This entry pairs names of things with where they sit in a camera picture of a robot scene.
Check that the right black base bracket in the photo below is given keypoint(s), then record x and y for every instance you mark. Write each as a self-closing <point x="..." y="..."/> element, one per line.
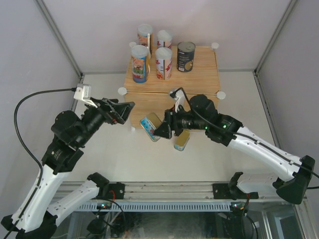
<point x="223" y="191"/>

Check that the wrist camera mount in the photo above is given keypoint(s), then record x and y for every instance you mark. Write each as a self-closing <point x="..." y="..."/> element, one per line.
<point x="179" y="97"/>
<point x="83" y="93"/>

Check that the dark round tin can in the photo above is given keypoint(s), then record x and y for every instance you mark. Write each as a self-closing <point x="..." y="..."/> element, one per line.
<point x="185" y="56"/>

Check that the aluminium mounting rail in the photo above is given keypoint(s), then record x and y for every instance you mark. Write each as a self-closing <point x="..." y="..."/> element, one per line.
<point x="169" y="191"/>

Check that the rectangular gold tin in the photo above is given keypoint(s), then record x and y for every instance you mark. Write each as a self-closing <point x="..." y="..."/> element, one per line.
<point x="150" y="123"/>
<point x="182" y="140"/>

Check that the slotted cable duct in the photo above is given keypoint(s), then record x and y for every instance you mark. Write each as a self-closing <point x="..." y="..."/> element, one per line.
<point x="156" y="207"/>

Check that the white lid can colourful label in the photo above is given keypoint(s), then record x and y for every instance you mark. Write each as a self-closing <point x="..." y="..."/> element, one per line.
<point x="140" y="63"/>

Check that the left black base bracket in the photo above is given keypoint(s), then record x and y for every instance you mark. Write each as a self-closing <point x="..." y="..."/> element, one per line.
<point x="116" y="191"/>

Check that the white lid can red label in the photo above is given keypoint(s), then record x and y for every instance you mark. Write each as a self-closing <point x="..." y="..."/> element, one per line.
<point x="164" y="39"/>

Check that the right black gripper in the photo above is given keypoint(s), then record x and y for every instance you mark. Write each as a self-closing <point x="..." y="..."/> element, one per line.
<point x="170" y="123"/>

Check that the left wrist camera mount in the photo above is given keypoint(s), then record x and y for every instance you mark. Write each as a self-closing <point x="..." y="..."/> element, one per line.
<point x="83" y="93"/>

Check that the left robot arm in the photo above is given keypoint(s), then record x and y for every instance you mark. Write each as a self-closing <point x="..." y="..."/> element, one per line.
<point x="38" y="217"/>

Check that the wooden cube shelf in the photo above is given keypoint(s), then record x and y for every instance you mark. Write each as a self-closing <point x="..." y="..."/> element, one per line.
<point x="153" y="95"/>

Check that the tall can with spoon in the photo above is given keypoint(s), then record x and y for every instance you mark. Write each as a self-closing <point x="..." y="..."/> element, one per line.
<point x="145" y="36"/>

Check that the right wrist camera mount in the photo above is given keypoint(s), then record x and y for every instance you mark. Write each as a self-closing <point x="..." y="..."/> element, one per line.
<point x="179" y="97"/>

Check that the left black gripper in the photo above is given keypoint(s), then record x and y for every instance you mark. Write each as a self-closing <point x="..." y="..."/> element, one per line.
<point x="120" y="111"/>

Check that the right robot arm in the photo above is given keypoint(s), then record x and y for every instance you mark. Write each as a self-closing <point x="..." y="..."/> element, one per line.
<point x="292" y="174"/>

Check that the black base bracket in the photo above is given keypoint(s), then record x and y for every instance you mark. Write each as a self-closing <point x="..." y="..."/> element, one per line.
<point x="223" y="191"/>
<point x="116" y="191"/>

